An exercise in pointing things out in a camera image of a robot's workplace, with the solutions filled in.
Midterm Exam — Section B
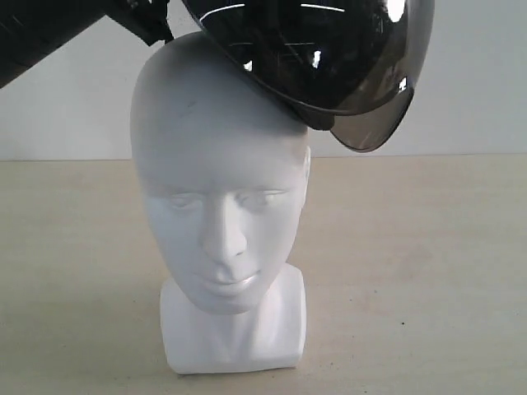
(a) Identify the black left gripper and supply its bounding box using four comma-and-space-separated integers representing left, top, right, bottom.
105, 0, 173, 46

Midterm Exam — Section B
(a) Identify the black helmet with visor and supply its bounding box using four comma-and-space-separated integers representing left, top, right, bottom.
184, 0, 436, 152

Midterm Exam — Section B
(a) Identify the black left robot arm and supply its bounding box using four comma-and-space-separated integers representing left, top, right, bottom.
1, 0, 173, 87

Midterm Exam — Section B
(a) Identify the white mannequin head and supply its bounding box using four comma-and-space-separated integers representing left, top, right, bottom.
130, 33, 310, 374

